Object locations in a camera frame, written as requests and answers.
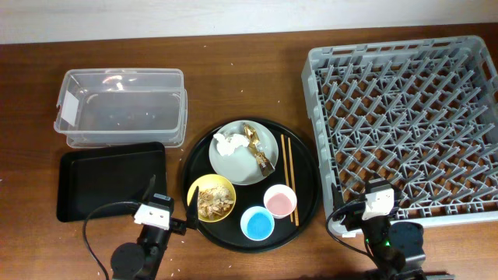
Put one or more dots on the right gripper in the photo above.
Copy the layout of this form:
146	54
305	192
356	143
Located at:
354	217

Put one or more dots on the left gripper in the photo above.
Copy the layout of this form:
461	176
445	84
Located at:
179	226

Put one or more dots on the food scraps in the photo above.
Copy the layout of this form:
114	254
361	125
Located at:
215	203

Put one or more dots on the yellow bowl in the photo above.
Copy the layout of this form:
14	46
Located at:
206	182

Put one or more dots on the pink cup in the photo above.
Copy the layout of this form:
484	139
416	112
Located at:
280	200

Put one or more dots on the grey plate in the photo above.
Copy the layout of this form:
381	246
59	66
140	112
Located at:
241	167

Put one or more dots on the gold foil wrapper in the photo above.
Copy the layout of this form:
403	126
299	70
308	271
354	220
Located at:
254	146

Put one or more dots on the white tissue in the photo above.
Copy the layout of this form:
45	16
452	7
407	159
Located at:
226	145

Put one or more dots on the blue cup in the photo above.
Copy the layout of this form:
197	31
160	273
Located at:
257	223

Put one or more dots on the wooden chopstick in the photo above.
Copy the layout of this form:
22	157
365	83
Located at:
293	184
285	168

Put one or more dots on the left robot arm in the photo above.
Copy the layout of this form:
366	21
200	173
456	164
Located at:
142	259

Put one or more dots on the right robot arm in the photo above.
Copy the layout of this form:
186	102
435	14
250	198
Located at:
395	248

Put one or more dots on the grey dishwasher rack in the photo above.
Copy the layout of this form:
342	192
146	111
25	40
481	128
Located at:
420	113

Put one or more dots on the black rectangular tray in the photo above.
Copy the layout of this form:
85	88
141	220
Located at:
91	178

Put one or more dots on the clear plastic bin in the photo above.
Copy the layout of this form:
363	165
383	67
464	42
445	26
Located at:
101	107

